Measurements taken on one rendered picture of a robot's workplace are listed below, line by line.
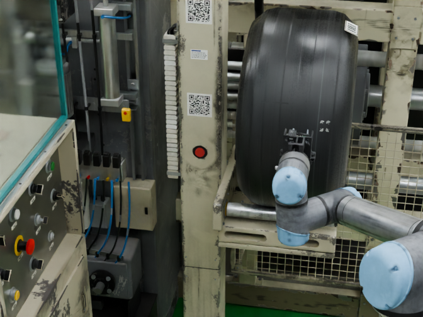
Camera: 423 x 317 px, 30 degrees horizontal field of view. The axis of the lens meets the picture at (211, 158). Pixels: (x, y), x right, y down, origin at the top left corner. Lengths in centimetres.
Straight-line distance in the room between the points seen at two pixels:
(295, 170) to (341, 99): 40
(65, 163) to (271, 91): 61
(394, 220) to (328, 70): 56
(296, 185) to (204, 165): 72
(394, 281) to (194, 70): 106
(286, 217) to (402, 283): 43
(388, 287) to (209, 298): 131
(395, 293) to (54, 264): 108
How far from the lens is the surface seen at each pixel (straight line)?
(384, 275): 150
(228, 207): 242
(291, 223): 182
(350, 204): 184
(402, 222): 170
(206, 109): 235
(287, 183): 176
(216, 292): 271
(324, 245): 242
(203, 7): 224
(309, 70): 212
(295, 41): 217
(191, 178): 248
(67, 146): 221
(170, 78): 235
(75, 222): 234
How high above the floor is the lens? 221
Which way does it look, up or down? 29 degrees down
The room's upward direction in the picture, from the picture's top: straight up
